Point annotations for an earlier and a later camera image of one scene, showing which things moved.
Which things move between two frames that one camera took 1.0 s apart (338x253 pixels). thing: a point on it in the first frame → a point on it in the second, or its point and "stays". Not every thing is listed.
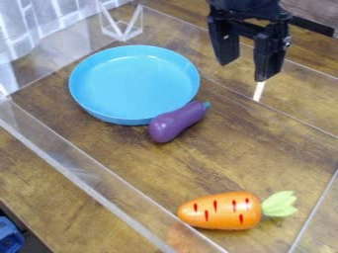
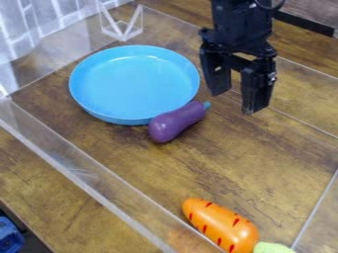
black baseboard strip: x=313 y=26 stays
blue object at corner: x=12 y=239 stays
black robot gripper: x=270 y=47 → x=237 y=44
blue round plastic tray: x=123 y=84 stays
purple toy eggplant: x=176 y=121 stays
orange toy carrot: x=235 y=210 → x=229 y=228
